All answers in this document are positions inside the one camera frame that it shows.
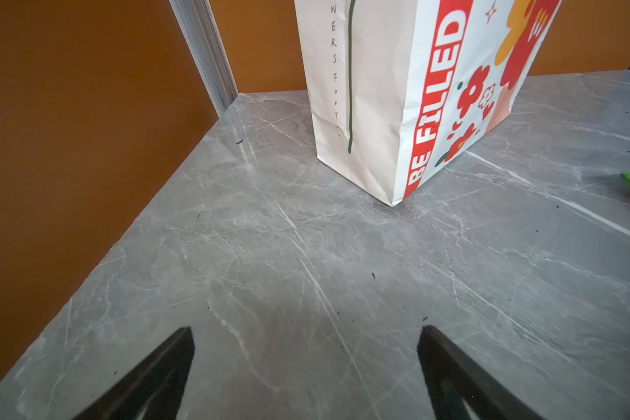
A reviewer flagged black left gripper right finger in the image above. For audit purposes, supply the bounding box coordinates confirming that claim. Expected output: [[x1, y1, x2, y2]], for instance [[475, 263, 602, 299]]
[[418, 325, 540, 419]]

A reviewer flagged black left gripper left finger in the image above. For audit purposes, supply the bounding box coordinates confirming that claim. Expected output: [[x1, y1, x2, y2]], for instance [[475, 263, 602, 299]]
[[75, 327, 195, 419]]

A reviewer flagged white floral paper bag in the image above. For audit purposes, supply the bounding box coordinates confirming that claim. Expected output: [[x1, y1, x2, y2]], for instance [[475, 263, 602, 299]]
[[295, 0, 559, 206]]

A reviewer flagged aluminium corner post left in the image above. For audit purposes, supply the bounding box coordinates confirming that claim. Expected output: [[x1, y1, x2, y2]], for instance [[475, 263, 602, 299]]
[[169, 0, 239, 117]]

